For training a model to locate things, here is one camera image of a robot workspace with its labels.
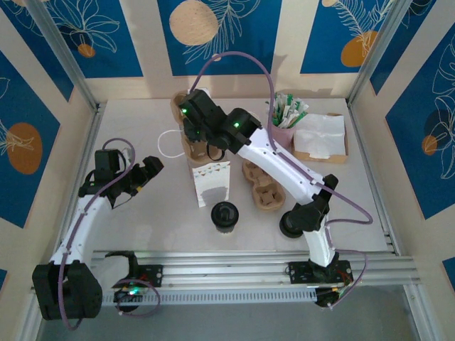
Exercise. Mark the white pastel print paper bag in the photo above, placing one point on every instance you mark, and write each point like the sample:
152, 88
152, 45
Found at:
211, 181

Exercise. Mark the aluminium frame post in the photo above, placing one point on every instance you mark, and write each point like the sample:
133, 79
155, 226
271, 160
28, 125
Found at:
65, 53
376, 53

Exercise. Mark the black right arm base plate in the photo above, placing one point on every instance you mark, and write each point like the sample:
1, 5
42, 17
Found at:
298, 273

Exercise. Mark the black plastic cup lid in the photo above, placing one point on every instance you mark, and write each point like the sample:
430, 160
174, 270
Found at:
224, 213
289, 232

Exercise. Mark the black controller board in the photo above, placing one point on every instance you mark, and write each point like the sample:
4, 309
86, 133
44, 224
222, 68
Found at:
325, 298
122, 296

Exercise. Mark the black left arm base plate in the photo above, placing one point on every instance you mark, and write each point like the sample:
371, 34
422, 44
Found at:
153, 275

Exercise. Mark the black left controller board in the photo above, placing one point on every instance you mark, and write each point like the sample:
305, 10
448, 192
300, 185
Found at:
122, 296

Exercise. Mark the brown cardboard napkin tray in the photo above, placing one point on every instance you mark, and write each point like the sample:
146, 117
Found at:
337, 159

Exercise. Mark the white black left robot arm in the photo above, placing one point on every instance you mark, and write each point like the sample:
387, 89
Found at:
89, 220

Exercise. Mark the green white stirrer packet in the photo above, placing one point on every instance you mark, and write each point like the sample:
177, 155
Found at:
279, 103
295, 119
289, 101
303, 106

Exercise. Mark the aluminium frame rail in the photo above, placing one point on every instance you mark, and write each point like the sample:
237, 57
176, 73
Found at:
220, 266

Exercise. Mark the pink cup holder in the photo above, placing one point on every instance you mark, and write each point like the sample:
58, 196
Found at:
284, 136

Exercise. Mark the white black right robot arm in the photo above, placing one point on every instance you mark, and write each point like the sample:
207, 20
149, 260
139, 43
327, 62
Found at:
284, 167

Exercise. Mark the black right controller board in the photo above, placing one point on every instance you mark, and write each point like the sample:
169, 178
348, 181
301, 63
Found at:
325, 298

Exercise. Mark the aluminium side rail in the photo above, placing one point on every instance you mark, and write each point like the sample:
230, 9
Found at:
368, 160
94, 124

